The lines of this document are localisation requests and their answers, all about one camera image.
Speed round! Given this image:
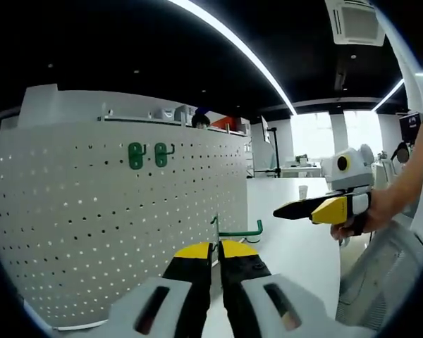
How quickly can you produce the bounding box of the ceiling light strip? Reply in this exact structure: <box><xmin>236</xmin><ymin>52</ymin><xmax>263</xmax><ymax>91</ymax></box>
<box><xmin>372</xmin><ymin>79</ymin><xmax>405</xmax><ymax>112</ymax></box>
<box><xmin>167</xmin><ymin>0</ymin><xmax>297</xmax><ymax>115</ymax></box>

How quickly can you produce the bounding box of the white perforated mounting plate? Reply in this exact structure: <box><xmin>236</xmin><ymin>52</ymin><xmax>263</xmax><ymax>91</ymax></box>
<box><xmin>0</xmin><ymin>119</ymin><xmax>264</xmax><ymax>330</ymax></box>

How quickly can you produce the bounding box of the black tripod stand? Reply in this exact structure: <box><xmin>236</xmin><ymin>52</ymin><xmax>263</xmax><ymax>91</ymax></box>
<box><xmin>253</xmin><ymin>126</ymin><xmax>283</xmax><ymax>179</ymax></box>

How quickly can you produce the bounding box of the grey mesh office chair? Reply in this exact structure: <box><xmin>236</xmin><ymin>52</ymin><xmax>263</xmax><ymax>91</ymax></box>
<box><xmin>334</xmin><ymin>216</ymin><xmax>423</xmax><ymax>330</ymax></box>

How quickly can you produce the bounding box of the dark monitor screen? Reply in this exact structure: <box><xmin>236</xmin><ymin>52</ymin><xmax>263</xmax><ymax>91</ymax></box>
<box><xmin>398</xmin><ymin>111</ymin><xmax>421</xmax><ymax>141</ymax></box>

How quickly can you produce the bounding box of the metal storage shelf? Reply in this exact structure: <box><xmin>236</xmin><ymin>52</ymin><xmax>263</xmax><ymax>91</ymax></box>
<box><xmin>97</xmin><ymin>104</ymin><xmax>250</xmax><ymax>137</ymax></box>

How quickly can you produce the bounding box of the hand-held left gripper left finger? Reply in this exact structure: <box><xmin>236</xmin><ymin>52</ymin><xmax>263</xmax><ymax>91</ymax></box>
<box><xmin>66</xmin><ymin>242</ymin><xmax>213</xmax><ymax>338</ymax></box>

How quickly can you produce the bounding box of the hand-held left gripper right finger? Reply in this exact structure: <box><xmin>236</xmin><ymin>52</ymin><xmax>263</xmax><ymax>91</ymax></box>
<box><xmin>219</xmin><ymin>239</ymin><xmax>377</xmax><ymax>338</ymax></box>

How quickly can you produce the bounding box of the person's right hand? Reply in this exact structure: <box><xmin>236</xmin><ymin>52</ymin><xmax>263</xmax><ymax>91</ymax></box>
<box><xmin>329</xmin><ymin>187</ymin><xmax>393</xmax><ymax>242</ymax></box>

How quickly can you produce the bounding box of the green hook assembly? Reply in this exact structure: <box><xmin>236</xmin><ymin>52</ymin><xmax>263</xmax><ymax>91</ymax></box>
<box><xmin>210</xmin><ymin>213</ymin><xmax>264</xmax><ymax>263</ymax></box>
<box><xmin>154</xmin><ymin>142</ymin><xmax>176</xmax><ymax>168</ymax></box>
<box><xmin>128</xmin><ymin>142</ymin><xmax>148</xmax><ymax>170</ymax></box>

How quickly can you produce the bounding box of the ceiling air conditioner vent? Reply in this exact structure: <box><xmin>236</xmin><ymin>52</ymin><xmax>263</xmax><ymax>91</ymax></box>
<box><xmin>326</xmin><ymin>0</ymin><xmax>387</xmax><ymax>46</ymax></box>

